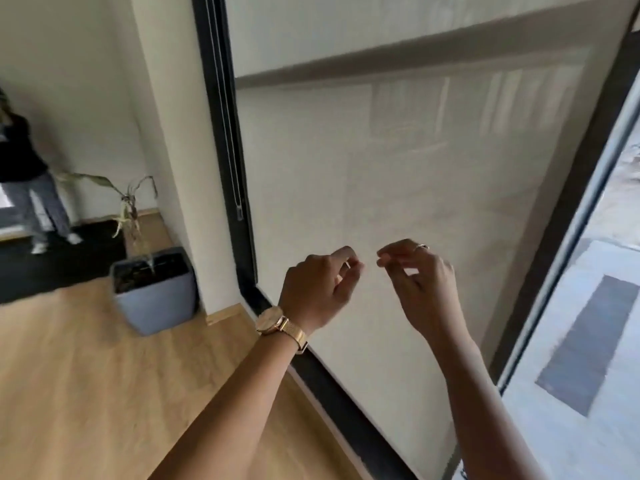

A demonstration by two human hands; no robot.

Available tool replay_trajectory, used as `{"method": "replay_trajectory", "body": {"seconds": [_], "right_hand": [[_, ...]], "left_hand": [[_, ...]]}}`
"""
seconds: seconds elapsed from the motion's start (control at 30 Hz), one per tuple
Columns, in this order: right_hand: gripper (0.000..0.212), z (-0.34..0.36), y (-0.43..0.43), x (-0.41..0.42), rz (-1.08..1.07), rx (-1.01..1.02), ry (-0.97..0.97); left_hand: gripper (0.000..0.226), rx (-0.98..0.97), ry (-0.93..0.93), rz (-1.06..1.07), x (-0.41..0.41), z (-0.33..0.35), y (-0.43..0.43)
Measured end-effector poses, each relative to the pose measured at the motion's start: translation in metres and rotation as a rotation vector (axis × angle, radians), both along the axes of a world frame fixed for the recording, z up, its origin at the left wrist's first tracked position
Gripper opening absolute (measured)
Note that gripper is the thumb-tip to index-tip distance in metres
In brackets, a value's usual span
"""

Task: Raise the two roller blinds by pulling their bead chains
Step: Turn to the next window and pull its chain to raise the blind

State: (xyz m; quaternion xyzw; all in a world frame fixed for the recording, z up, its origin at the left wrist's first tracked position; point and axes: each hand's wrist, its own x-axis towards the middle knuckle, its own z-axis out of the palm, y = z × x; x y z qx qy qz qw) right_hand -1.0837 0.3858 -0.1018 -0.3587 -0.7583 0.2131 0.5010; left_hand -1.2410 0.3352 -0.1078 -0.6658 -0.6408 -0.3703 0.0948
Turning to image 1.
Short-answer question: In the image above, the person's right hand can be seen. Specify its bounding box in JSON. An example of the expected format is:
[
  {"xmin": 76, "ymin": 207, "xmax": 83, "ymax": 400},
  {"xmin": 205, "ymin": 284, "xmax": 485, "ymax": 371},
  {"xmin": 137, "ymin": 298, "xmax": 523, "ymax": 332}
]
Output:
[{"xmin": 376, "ymin": 239, "xmax": 471, "ymax": 345}]

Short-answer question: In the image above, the wilted potted plant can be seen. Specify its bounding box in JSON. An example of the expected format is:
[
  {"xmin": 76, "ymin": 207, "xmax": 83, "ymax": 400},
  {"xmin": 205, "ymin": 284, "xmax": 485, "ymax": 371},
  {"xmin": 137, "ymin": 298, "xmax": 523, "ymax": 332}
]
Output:
[{"xmin": 56, "ymin": 172, "xmax": 159, "ymax": 275}]

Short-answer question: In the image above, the white roller blind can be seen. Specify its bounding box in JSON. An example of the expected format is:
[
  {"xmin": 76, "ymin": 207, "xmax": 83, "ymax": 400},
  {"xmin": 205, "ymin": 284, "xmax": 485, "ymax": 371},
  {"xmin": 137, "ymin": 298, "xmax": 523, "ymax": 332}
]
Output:
[{"xmin": 222, "ymin": 0, "xmax": 630, "ymax": 480}]

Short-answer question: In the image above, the gold wristwatch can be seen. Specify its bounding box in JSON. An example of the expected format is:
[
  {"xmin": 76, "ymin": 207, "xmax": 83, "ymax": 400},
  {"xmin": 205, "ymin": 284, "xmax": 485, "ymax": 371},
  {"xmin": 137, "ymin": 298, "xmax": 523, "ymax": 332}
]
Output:
[{"xmin": 255, "ymin": 306, "xmax": 310, "ymax": 356}]

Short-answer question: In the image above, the grey square plant pot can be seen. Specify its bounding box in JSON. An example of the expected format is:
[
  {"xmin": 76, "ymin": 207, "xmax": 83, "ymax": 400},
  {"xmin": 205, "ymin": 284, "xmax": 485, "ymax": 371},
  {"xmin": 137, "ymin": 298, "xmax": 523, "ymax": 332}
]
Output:
[{"xmin": 110, "ymin": 247, "xmax": 201, "ymax": 337}]

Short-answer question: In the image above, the blind bead chain cord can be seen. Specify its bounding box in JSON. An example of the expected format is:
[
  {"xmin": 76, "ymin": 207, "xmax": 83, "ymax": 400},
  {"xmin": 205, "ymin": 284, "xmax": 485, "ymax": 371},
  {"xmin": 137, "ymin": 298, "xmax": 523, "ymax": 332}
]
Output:
[{"xmin": 206, "ymin": 0, "xmax": 246, "ymax": 222}]

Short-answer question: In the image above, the person's left forearm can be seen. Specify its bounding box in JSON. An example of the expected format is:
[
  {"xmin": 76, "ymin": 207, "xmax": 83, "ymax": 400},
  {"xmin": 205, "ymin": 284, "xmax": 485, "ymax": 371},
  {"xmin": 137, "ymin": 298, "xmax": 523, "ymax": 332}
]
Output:
[{"xmin": 154, "ymin": 322, "xmax": 301, "ymax": 480}]

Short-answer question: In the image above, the person's left hand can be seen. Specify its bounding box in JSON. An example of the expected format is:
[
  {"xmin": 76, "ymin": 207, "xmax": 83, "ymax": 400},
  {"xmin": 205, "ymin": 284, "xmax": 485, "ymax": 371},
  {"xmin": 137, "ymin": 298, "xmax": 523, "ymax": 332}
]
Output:
[{"xmin": 277, "ymin": 246, "xmax": 366, "ymax": 338}]

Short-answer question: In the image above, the person's right forearm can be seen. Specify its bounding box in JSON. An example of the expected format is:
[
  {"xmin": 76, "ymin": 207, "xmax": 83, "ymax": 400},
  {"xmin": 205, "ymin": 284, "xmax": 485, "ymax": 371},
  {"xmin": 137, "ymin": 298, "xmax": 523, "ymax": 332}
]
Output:
[{"xmin": 424, "ymin": 319, "xmax": 548, "ymax": 480}]

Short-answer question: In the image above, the black window post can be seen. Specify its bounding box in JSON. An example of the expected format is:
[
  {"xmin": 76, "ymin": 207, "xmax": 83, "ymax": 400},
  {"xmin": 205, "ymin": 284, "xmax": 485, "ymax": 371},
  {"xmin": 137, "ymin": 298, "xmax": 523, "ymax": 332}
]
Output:
[{"xmin": 489, "ymin": 57, "xmax": 640, "ymax": 381}]

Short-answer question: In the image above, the black floor mat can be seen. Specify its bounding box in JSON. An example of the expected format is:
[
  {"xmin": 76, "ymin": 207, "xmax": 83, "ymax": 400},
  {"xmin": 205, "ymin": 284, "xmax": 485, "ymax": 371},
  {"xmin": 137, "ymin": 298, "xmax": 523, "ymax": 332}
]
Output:
[{"xmin": 0, "ymin": 219, "xmax": 129, "ymax": 306}]

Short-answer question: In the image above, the black window frame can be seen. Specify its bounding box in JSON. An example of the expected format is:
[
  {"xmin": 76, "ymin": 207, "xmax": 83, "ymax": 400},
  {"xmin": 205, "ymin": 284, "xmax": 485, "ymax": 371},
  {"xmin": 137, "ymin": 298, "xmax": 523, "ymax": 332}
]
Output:
[{"xmin": 192, "ymin": 0, "xmax": 417, "ymax": 480}]

